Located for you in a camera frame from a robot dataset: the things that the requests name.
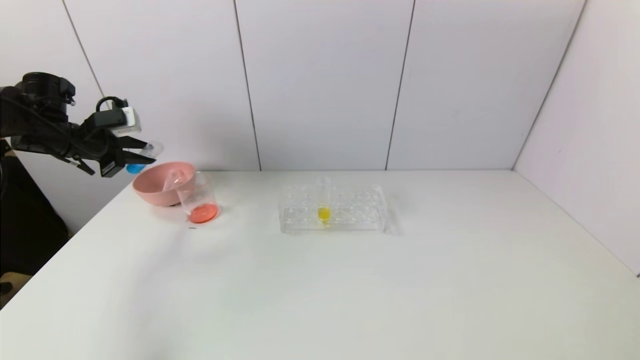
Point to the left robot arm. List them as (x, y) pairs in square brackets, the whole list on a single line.
[(35, 125)]

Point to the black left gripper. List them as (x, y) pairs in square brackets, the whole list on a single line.
[(112, 162)]

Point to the blue pigment test tube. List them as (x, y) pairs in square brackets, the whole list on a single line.
[(150, 149)]

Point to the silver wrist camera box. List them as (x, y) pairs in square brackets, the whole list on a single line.
[(129, 122)]

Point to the red pigment test tube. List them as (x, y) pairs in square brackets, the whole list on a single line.
[(173, 180)]

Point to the pink plastic bowl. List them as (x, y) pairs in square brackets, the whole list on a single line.
[(152, 192)]

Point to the clear acrylic test tube rack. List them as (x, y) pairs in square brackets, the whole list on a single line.
[(360, 210)]

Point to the yellow pigment test tube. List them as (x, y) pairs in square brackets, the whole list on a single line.
[(324, 214)]

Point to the clear glass beaker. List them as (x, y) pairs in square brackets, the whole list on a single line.
[(202, 212)]

